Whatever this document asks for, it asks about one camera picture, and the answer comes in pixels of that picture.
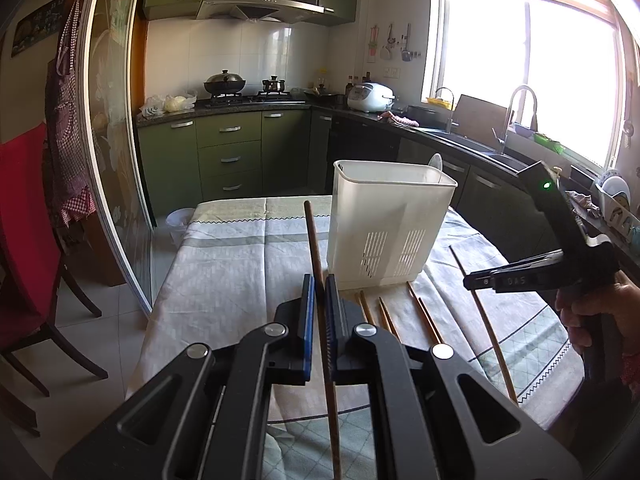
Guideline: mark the dark sauce bottles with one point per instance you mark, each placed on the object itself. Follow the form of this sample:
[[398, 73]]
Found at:
[[356, 84]]

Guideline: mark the checked apron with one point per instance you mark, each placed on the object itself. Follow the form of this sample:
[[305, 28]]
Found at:
[[65, 125]]

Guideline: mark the black wok with lid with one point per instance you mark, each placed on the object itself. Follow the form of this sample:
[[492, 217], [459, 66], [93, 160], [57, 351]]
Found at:
[[225, 82]]

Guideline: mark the white plastic utensil holder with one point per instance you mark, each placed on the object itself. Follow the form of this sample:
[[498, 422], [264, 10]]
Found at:
[[380, 220]]

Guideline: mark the gas stove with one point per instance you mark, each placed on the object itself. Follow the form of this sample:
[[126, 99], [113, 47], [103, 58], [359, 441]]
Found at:
[[250, 97]]

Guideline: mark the wall outlet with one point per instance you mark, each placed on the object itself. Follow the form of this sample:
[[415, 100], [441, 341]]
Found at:
[[391, 72]]

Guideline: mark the dark cabinets under sink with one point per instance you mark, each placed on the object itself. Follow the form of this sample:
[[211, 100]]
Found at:
[[365, 160]]

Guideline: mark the yellow basket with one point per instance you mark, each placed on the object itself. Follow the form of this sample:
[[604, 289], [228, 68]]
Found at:
[[440, 102]]

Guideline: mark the white plastic bags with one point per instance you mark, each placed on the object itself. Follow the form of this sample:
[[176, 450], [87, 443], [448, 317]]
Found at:
[[170, 104]]

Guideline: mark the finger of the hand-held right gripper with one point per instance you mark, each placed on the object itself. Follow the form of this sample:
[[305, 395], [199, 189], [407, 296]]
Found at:
[[520, 276]]

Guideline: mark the hanging kitchen utensils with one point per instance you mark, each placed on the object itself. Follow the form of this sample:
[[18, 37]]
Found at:
[[395, 42]]

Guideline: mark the brown cutting board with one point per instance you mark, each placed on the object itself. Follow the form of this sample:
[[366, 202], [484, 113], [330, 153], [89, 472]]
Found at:
[[480, 112]]

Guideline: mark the dark wall sign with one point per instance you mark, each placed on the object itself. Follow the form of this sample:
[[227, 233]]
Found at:
[[36, 27]]

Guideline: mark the green sponge tray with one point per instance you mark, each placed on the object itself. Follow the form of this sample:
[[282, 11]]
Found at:
[[547, 142]]

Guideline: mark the white rice cooker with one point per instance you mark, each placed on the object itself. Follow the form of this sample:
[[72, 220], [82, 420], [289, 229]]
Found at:
[[370, 97]]

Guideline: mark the red upholstered wooden chair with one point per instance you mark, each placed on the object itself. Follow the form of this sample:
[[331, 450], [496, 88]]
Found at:
[[20, 220]]

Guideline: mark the green lower cabinets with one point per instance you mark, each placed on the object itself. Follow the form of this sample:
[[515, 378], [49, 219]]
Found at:
[[230, 155]]

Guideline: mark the white trash bin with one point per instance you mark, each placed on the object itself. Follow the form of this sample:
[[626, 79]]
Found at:
[[179, 225]]

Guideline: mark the person's right hand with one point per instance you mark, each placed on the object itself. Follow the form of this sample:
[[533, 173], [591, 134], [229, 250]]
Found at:
[[575, 320]]

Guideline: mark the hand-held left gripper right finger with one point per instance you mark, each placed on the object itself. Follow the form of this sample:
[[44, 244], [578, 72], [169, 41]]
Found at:
[[332, 330]]

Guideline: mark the dark frying pan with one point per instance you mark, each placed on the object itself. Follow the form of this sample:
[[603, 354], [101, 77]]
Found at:
[[322, 96]]

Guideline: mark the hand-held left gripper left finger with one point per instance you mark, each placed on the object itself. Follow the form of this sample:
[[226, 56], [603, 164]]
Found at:
[[309, 330]]

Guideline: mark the steel kitchen faucet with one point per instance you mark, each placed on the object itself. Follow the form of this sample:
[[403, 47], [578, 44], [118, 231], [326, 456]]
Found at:
[[515, 105]]

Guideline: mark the kitchen window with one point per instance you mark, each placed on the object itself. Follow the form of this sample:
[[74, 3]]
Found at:
[[550, 75]]

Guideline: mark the dish rack with plates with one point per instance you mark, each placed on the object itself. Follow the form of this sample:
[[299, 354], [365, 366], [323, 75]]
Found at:
[[616, 205]]

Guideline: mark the small black pot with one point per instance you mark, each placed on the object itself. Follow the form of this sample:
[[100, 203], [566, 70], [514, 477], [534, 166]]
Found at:
[[273, 85]]

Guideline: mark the flower print sliding glass door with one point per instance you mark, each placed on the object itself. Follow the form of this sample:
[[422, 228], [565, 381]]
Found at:
[[112, 150]]

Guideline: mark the white spoon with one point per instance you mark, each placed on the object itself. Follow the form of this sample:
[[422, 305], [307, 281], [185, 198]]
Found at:
[[436, 161]]

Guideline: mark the dark brown wooden chopstick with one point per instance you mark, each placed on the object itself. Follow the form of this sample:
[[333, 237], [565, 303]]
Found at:
[[312, 240]]

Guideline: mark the pink cloth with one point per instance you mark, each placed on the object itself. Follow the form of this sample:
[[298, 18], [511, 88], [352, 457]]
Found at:
[[400, 119]]

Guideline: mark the kitchen sink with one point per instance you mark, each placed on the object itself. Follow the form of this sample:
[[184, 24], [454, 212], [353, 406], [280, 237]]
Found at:
[[480, 147]]

